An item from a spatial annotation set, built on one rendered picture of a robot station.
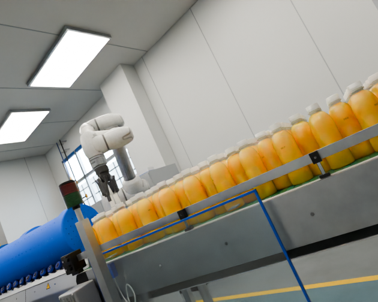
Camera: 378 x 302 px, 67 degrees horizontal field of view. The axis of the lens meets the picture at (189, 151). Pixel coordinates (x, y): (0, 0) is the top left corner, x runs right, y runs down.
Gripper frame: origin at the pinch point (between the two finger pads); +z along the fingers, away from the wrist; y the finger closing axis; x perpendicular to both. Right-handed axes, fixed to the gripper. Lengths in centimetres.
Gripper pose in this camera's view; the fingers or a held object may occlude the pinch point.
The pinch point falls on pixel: (114, 200)
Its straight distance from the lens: 162.7
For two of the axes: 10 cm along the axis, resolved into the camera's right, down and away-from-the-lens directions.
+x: 7.9, -4.3, -4.4
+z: 4.2, 9.0, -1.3
